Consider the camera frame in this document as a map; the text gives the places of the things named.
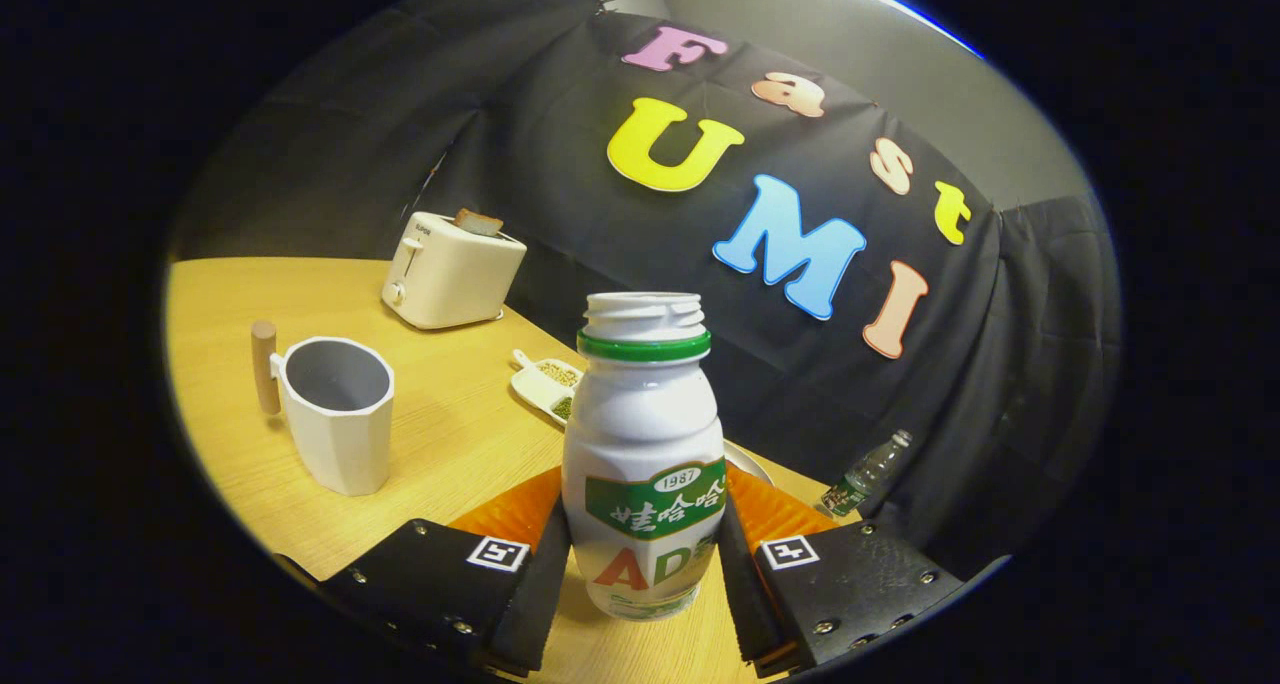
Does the white cup wooden handle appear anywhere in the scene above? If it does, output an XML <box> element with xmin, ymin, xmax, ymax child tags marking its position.
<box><xmin>250</xmin><ymin>321</ymin><xmax>396</xmax><ymax>497</ymax></box>

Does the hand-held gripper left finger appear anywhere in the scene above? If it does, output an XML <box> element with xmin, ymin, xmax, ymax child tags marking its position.
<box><xmin>318</xmin><ymin>467</ymin><xmax>573</xmax><ymax>677</ymax></box>

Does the clear plastic water bottle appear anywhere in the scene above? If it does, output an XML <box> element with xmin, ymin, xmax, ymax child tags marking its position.
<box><xmin>815</xmin><ymin>429</ymin><xmax>913</xmax><ymax>518</ymax></box>

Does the wooden table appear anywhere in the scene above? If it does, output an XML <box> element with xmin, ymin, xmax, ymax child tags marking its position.
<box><xmin>165</xmin><ymin>256</ymin><xmax>831</xmax><ymax>684</ymax></box>

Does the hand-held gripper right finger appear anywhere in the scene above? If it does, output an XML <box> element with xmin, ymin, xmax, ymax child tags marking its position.
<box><xmin>716</xmin><ymin>462</ymin><xmax>966</xmax><ymax>677</ymax></box>

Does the white juice bottle green label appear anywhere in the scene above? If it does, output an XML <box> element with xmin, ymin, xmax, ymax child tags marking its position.
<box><xmin>561</xmin><ymin>292</ymin><xmax>728</xmax><ymax>622</ymax></box>

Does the white round plate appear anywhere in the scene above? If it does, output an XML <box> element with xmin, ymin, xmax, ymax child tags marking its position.
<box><xmin>722</xmin><ymin>440</ymin><xmax>773</xmax><ymax>487</ymax></box>

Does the cream toaster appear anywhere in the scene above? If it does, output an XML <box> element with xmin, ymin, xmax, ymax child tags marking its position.
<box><xmin>381</xmin><ymin>211</ymin><xmax>528</xmax><ymax>331</ymax></box>

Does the white divided condiment dish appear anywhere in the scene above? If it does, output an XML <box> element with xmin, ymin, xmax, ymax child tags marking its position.
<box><xmin>510</xmin><ymin>349</ymin><xmax>584</xmax><ymax>427</ymax></box>

